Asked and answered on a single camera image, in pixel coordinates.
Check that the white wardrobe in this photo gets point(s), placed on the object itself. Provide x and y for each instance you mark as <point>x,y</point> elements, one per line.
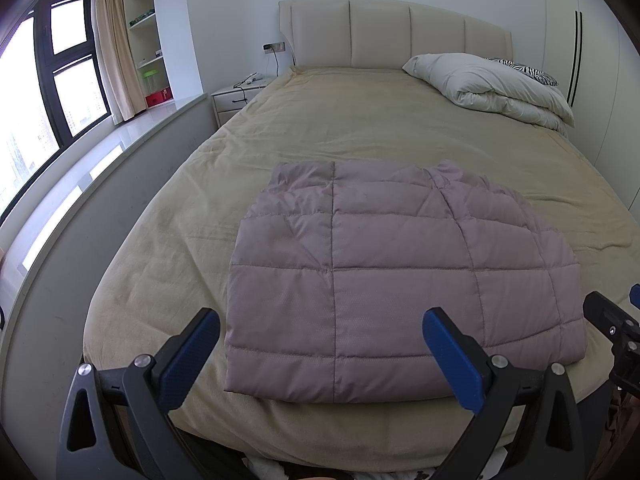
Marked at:
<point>600,85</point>

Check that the green plastic container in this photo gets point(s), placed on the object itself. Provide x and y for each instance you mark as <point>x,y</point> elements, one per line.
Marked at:
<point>149,82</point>

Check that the small green shelf item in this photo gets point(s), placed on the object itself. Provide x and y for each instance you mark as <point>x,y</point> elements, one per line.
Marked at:
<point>141,19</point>

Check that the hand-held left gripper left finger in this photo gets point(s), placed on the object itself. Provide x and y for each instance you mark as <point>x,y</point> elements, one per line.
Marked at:
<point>192,355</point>

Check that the black framed window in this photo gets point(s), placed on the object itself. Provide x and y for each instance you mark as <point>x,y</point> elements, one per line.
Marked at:
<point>75,90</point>

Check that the white wall shelf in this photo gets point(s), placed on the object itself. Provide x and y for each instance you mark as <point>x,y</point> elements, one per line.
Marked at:
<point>142,35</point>

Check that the wall socket with charger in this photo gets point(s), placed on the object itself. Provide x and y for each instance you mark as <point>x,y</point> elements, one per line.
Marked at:
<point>274,47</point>

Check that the cream padded headboard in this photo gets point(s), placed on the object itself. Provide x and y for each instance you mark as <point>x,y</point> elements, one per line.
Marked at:
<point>380,30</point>

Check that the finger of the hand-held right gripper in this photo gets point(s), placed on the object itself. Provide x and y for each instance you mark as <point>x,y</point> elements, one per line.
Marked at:
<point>635,296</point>
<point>607,317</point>

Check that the white window sill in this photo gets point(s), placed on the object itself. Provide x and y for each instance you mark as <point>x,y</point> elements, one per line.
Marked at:
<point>100,150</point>

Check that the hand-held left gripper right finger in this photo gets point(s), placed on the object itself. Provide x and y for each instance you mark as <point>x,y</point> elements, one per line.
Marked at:
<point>452,360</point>

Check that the small white remote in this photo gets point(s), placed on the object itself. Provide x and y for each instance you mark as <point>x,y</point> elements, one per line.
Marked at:
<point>251,79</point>

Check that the beige curtain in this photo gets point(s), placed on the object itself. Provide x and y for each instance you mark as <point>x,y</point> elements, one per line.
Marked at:
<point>112,50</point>

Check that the red box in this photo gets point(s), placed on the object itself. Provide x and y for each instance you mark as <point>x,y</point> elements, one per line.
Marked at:
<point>159,97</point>

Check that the mauve padded hooded jacket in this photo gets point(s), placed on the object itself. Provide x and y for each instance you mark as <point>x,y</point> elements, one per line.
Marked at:
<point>375,270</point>

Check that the zebra print pillow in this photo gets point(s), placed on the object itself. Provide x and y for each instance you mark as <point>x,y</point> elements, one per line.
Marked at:
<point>537,74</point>

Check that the white folded duvet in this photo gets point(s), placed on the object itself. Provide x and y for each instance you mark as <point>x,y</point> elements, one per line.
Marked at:
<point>480,87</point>

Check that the white nightstand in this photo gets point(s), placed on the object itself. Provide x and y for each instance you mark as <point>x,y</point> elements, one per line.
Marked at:
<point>227,105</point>

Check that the bed with beige sheet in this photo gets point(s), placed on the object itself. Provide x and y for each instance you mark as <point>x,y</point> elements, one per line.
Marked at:
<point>350,120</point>

